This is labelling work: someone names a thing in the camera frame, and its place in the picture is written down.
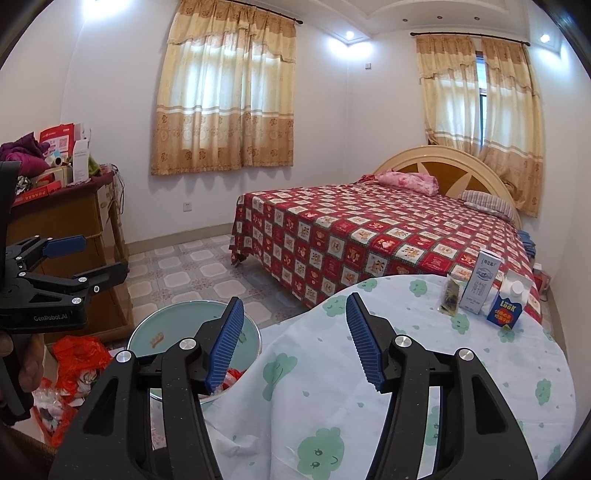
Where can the flat red box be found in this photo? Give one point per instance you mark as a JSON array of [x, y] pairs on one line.
[[37, 194]]

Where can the wooden cabinet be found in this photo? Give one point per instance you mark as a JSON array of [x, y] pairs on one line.
[[64, 217]]

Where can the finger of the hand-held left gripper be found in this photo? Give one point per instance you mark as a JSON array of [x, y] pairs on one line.
[[67, 245], [106, 274]]

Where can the light green metal basin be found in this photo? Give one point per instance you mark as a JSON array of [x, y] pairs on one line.
[[184, 323]]

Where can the bright ceiling spotlight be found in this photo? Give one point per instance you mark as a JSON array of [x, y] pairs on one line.
[[350, 34], [545, 38]]

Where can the white cloud print tablecloth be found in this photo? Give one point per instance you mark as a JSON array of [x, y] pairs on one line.
[[300, 369]]

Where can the tall white carton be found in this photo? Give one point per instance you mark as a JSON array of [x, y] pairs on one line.
[[480, 284]]

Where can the open red cardboard box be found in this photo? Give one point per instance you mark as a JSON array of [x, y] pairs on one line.
[[57, 136]]

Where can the pink floral pillow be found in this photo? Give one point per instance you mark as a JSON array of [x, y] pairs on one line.
[[406, 182]]

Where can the small cardboard box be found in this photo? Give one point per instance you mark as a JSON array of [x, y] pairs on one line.
[[55, 175]]

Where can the wide beige curtain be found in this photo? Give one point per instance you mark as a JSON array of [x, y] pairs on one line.
[[221, 92]]

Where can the blue folded stack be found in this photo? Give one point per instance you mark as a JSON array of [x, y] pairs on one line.
[[527, 242]]

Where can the purple clothes pile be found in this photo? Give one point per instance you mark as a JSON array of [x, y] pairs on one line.
[[23, 150]]

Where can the green cloth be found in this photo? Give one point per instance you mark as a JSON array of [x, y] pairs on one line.
[[94, 165]]

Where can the dark curtain rod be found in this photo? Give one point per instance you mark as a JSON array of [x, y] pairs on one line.
[[268, 13], [466, 38]]

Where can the bed with red checkered cover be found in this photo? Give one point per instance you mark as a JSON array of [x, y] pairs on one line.
[[369, 240]]

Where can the person's left hand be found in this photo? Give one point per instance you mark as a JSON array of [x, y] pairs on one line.
[[31, 364]]

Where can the narrow beige curtain panel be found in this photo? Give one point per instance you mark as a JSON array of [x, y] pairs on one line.
[[450, 92], [512, 129]]

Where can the brown wicker chair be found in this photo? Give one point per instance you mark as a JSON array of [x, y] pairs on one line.
[[23, 454]]

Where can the dark clear packet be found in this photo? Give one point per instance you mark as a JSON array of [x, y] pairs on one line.
[[450, 295]]

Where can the cream wooden headboard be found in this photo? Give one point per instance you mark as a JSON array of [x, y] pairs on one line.
[[443, 159]]

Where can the tall white box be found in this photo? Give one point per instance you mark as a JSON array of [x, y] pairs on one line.
[[81, 159]]

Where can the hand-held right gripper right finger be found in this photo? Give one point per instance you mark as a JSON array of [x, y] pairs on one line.
[[364, 341]]

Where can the patterned dark cloth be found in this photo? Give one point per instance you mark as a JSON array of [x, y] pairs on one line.
[[23, 184]]

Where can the window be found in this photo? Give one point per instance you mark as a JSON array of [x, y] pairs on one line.
[[482, 101]]

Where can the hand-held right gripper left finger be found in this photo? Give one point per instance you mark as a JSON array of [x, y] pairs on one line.
[[226, 341]]

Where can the striped pillow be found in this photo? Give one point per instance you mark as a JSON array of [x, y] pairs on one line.
[[489, 205]]

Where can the blue white carton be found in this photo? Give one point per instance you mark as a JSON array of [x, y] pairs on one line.
[[505, 309]]

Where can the small white device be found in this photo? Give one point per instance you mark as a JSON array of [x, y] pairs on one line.
[[54, 160]]

